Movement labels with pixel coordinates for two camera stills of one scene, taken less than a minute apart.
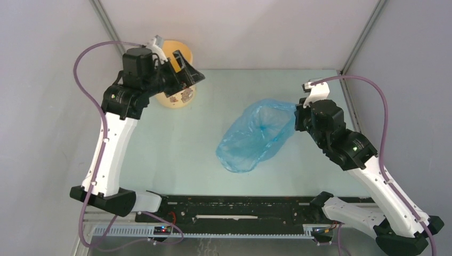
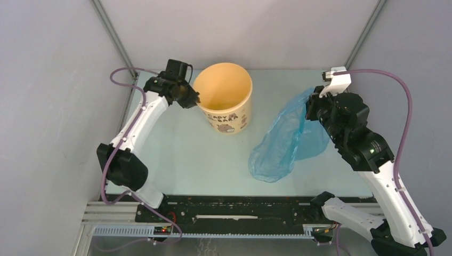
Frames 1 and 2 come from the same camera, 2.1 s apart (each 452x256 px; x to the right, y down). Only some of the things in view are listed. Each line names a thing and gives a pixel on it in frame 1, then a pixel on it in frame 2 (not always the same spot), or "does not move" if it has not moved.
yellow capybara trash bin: (184, 97) -> (225, 94)
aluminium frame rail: (95, 218) does not move
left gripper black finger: (183, 78) -> (193, 98)
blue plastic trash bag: (259, 130) -> (290, 137)
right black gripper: (299, 112) -> (312, 101)
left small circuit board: (163, 230) does not move
